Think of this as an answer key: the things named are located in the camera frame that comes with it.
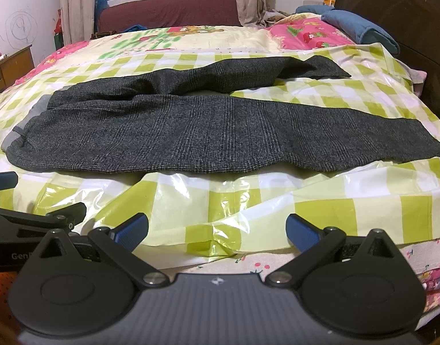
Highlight wooden side cabinet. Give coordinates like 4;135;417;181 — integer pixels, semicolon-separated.
0;45;35;93

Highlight dark wooden headboard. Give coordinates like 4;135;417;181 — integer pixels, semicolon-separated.
335;0;440;119

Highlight maroon sofa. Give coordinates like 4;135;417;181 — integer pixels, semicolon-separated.
98;0;240;33

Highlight left beige curtain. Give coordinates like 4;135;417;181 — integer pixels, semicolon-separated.
60;0;94;45

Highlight blue pillow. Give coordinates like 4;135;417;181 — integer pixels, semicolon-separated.
296;5;401;56

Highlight green checked plastic sheet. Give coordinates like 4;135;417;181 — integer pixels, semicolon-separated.
0;45;440;259

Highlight red dotted cloth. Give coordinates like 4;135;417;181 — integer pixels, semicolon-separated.
0;272;21;333

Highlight floral pink yellow bedspread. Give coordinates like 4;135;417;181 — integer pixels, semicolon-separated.
15;13;354;84

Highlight dark grey checked pants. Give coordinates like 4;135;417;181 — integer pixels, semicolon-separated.
2;55;440;174

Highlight cherry print bed sheet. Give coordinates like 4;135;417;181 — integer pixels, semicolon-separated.
163;239;440;328

